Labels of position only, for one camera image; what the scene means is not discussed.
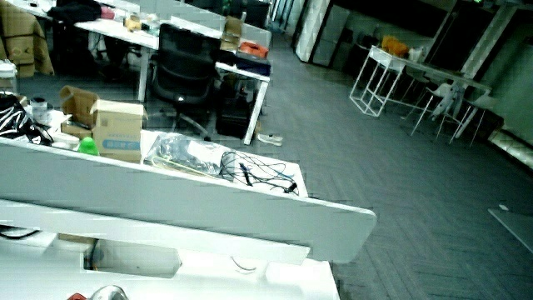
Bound black computer tower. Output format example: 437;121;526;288
215;89;253;140

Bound clear plastic bag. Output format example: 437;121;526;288
143;132;231;179

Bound dark blue flat box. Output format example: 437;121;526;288
234;53;272;77

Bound white desk divider panel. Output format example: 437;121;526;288
0;137;378;264

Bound black office chair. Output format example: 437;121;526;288
150;22;222;141

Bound small stacked cardboard boxes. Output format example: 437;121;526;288
219;15;245;53

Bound closed cardboard box blue label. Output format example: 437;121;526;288
90;98;146;164

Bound yellow orange bag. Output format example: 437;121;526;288
381;35;410;58

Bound green plastic cap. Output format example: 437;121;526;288
77;137;100;157

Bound white chair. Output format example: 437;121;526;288
448;93;500;148
410;82;464;138

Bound white office desk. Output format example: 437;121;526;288
7;0;271;146

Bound open brown cardboard box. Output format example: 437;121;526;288
58;85;100;140

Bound shiny metal object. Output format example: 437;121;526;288
88;284;130;300

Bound white jar black lid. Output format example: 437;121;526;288
29;96;50;125

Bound black cloth bundle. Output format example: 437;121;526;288
47;2;102;24

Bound black striped bag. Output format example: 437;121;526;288
0;92;54;147

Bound tangled black cables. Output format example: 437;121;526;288
219;150;300;196

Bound white metal frame table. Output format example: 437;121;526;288
348;44;492;118

